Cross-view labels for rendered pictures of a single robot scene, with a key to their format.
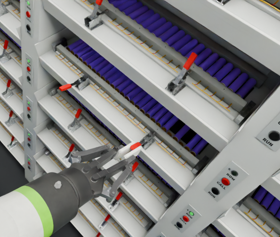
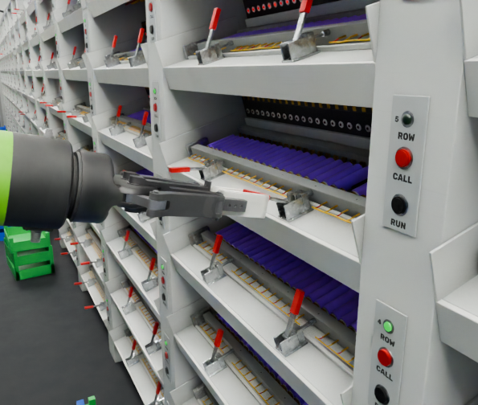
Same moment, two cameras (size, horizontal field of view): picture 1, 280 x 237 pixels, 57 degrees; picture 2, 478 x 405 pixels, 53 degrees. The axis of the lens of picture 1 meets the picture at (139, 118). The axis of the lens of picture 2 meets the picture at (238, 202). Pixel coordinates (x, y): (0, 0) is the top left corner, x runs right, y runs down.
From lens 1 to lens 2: 0.50 m
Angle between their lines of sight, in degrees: 43
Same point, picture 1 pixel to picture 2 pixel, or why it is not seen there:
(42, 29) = (169, 121)
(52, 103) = (190, 254)
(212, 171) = (377, 158)
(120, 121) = not seen: hidden behind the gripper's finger
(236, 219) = not seen: outside the picture
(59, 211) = (29, 153)
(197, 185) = (372, 225)
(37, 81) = not seen: hidden behind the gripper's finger
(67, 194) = (56, 145)
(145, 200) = (324, 382)
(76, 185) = (84, 155)
